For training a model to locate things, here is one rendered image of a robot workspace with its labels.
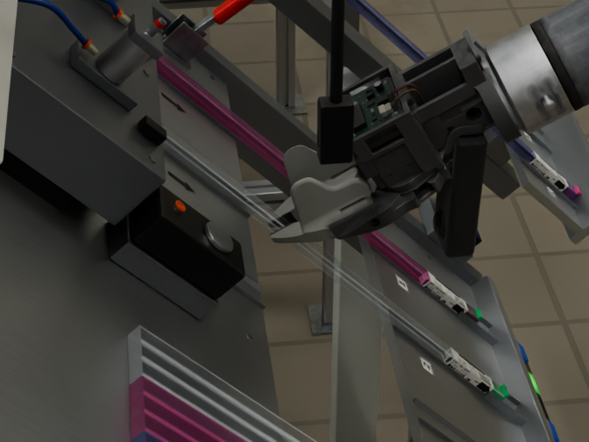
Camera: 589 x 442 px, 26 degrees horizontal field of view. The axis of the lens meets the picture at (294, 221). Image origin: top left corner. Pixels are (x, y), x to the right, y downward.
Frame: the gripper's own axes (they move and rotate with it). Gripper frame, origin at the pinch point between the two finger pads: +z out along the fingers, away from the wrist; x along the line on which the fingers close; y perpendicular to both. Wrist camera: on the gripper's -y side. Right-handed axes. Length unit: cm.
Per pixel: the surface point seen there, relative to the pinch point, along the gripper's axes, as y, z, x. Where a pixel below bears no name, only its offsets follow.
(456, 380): -22.2, -4.6, 1.8
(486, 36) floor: -121, -18, -194
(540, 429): -31.7, -8.7, 2.9
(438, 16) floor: -116, -9, -206
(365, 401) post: -64, 18, -42
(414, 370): -15.3, -2.9, 5.3
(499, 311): -31.7, -9.0, -13.2
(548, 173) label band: -34, -19, -32
